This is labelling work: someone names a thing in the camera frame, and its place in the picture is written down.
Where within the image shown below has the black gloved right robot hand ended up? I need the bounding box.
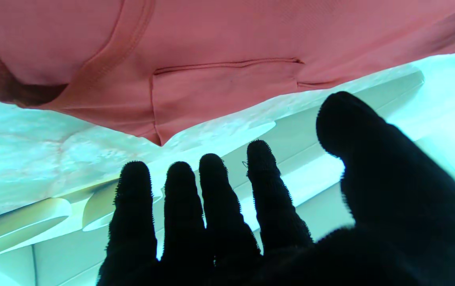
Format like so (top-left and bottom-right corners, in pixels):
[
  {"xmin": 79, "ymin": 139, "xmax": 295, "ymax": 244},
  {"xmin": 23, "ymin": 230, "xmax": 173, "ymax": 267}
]
[{"xmin": 96, "ymin": 91, "xmax": 455, "ymax": 286}]

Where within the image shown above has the red shirt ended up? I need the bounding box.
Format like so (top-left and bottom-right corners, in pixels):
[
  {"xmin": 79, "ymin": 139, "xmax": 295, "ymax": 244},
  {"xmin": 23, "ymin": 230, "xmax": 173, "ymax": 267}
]
[{"xmin": 0, "ymin": 0, "xmax": 455, "ymax": 147}]

